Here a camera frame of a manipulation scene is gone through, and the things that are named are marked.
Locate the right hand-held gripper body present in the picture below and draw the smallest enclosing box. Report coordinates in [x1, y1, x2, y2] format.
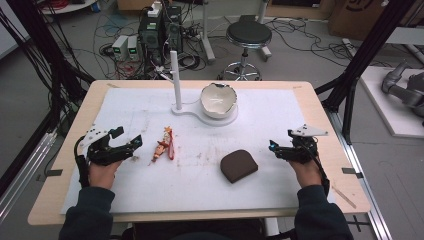
[278, 123, 330, 165]

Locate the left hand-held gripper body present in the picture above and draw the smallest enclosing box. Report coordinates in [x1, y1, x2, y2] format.
[79, 124, 134, 166]

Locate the person's left hand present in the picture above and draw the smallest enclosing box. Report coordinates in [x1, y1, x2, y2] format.
[87, 159, 123, 190]

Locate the person's right hand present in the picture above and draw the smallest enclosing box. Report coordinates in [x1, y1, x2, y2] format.
[287, 159, 323, 189]

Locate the wooden table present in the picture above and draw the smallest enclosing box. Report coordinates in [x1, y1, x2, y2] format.
[27, 79, 372, 227]

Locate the brown rounded pad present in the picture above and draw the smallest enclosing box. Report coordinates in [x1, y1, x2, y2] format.
[219, 149, 259, 184]

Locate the white stand with pole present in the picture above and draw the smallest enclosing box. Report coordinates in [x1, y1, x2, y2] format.
[155, 49, 240, 127]

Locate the white eggshell bowl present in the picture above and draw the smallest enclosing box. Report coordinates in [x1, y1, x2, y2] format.
[199, 82, 239, 120]

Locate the white table mat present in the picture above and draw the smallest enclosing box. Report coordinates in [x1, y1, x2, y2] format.
[60, 87, 336, 215]

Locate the white power supply unit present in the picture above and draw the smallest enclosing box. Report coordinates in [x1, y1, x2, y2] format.
[111, 34, 130, 58]
[126, 34, 140, 62]

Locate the white platform board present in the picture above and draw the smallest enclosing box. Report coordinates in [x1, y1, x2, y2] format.
[359, 65, 424, 140]

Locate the black computer tower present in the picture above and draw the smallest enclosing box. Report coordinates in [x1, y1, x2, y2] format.
[137, 12, 165, 66]
[163, 5, 184, 55]

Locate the black round stool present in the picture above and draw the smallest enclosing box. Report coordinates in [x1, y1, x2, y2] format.
[217, 20, 273, 82]

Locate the person's lap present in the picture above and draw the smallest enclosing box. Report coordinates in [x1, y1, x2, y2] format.
[120, 218, 298, 240]

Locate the white table leg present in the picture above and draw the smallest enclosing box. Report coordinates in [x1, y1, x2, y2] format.
[199, 0, 217, 65]

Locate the white power strip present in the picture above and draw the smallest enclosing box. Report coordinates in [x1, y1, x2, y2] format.
[147, 1, 163, 19]

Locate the cardboard box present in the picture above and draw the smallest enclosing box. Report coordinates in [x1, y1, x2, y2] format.
[327, 0, 424, 42]

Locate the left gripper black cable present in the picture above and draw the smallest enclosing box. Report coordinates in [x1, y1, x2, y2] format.
[73, 134, 92, 189]

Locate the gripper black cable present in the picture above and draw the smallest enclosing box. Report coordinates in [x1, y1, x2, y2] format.
[308, 144, 332, 198]
[73, 134, 92, 189]

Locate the orange figure keychain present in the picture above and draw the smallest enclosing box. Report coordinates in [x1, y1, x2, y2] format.
[150, 125, 176, 164]

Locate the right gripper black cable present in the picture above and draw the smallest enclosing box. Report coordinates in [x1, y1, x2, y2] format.
[308, 144, 332, 198]

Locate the aluminium rail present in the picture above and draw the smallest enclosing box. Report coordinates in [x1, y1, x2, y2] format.
[0, 129, 58, 222]
[325, 109, 394, 240]

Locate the black frame post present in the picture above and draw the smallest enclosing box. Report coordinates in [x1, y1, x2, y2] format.
[0, 0, 96, 198]
[314, 0, 416, 145]

